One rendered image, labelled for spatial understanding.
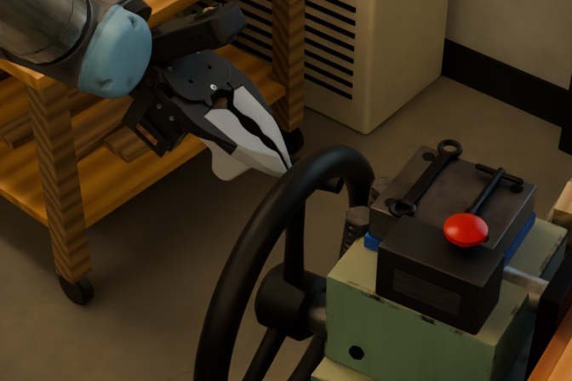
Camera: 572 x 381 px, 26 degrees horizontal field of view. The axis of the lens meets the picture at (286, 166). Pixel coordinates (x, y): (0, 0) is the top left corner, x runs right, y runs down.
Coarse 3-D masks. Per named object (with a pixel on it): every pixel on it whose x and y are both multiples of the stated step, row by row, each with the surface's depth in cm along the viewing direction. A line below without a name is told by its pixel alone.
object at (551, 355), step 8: (568, 312) 86; (568, 320) 86; (560, 328) 85; (568, 328) 85; (560, 336) 85; (568, 336) 85; (552, 344) 84; (560, 344) 84; (544, 352) 83; (552, 352) 83; (560, 352) 83; (544, 360) 83; (552, 360) 83; (536, 368) 82; (544, 368) 82; (552, 368) 82; (536, 376) 82; (544, 376) 82
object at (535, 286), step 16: (512, 272) 90; (560, 272) 85; (528, 288) 89; (544, 288) 89; (560, 288) 84; (528, 304) 89; (544, 304) 84; (560, 304) 83; (544, 320) 84; (560, 320) 85; (544, 336) 85; (528, 368) 88
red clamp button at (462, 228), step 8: (456, 216) 85; (464, 216) 85; (472, 216) 85; (448, 224) 85; (456, 224) 85; (464, 224) 85; (472, 224) 85; (480, 224) 85; (448, 232) 84; (456, 232) 84; (464, 232) 84; (472, 232) 84; (480, 232) 84; (456, 240) 84; (464, 240) 84; (472, 240) 84; (480, 240) 84
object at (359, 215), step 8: (376, 184) 96; (384, 184) 96; (376, 192) 95; (352, 208) 94; (360, 208) 94; (368, 208) 94; (352, 216) 93; (360, 216) 93; (368, 216) 93; (352, 224) 93; (360, 224) 93; (368, 224) 93; (344, 232) 94; (352, 232) 93; (360, 232) 93; (344, 240) 94; (352, 240) 94; (344, 248) 95
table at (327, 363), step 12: (564, 252) 101; (528, 336) 94; (528, 348) 93; (324, 360) 96; (516, 360) 92; (312, 372) 95; (324, 372) 95; (336, 372) 95; (348, 372) 95; (360, 372) 95; (516, 372) 91
